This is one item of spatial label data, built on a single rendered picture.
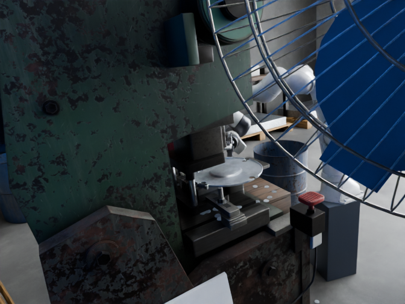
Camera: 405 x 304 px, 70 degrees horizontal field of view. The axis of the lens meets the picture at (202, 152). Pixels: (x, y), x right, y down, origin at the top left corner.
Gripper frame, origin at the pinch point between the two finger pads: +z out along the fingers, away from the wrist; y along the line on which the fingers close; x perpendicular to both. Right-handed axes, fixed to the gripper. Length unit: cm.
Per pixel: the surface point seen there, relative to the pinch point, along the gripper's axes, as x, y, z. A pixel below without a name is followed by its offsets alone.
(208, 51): 1, 45, 57
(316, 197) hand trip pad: 30, -1, 43
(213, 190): -3.9, -1.8, 34.3
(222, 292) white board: 0, -24, 59
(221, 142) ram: 0.1, 14.9, 30.8
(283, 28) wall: 80, 77, -460
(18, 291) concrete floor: -133, -81, 5
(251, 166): 10.2, 0.7, 18.8
